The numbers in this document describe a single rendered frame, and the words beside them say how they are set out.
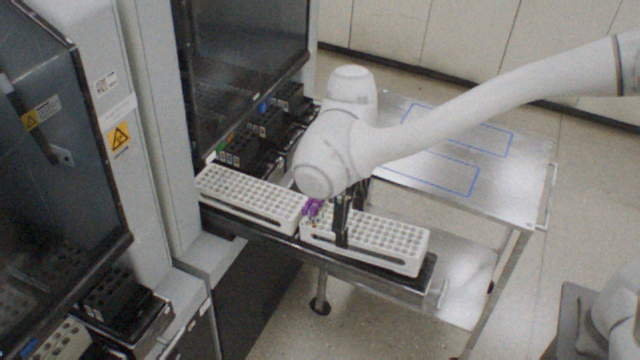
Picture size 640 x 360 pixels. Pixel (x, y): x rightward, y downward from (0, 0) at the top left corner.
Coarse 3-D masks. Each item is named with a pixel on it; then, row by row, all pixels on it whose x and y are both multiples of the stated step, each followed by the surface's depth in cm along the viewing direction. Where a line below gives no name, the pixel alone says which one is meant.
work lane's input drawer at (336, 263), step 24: (216, 216) 131; (264, 240) 129; (288, 240) 126; (312, 264) 126; (336, 264) 122; (360, 264) 120; (432, 264) 121; (384, 288) 120; (408, 288) 117; (432, 288) 123
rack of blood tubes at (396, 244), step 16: (304, 224) 122; (320, 224) 122; (352, 224) 122; (368, 224) 122; (384, 224) 121; (400, 224) 121; (320, 240) 124; (352, 240) 117; (368, 240) 118; (384, 240) 119; (400, 240) 118; (416, 240) 117; (352, 256) 121; (368, 256) 118; (384, 256) 121; (400, 256) 114; (416, 256) 113; (400, 272) 117; (416, 272) 115
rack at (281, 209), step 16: (208, 176) 134; (224, 176) 134; (240, 176) 135; (208, 192) 130; (224, 192) 130; (240, 192) 130; (256, 192) 131; (272, 192) 131; (288, 192) 131; (224, 208) 131; (240, 208) 133; (256, 208) 126; (272, 208) 126; (288, 208) 126; (272, 224) 127; (288, 224) 124
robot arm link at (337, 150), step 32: (544, 64) 81; (576, 64) 78; (608, 64) 75; (480, 96) 82; (512, 96) 82; (544, 96) 83; (576, 96) 81; (608, 96) 79; (320, 128) 88; (352, 128) 84; (384, 128) 85; (416, 128) 82; (448, 128) 82; (320, 160) 82; (352, 160) 84; (384, 160) 84; (320, 192) 84
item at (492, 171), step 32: (384, 96) 175; (480, 128) 163; (512, 128) 164; (416, 160) 150; (448, 160) 150; (480, 160) 151; (512, 160) 152; (544, 160) 152; (416, 192) 141; (448, 192) 140; (480, 192) 140; (512, 192) 141; (416, 224) 205; (512, 224) 132; (544, 224) 137; (448, 256) 193; (480, 256) 193; (512, 256) 139; (320, 288) 191; (448, 288) 181; (480, 288) 182; (448, 320) 171; (480, 320) 161
